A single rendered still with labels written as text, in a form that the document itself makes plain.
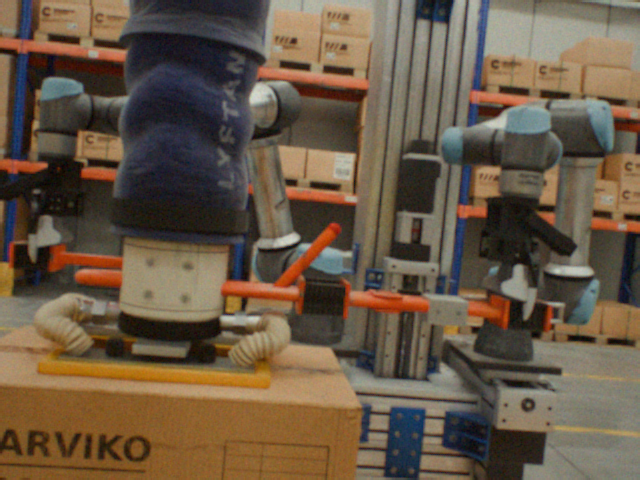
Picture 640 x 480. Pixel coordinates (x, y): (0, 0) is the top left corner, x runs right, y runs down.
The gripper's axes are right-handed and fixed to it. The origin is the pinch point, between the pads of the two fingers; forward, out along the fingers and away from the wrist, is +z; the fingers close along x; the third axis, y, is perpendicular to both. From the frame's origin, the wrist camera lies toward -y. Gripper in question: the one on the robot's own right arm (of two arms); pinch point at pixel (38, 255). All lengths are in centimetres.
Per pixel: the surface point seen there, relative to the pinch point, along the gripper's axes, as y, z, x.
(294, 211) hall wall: 98, -10, 816
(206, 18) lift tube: 33, -41, -37
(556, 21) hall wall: 445, -317, 806
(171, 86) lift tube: 28, -31, -37
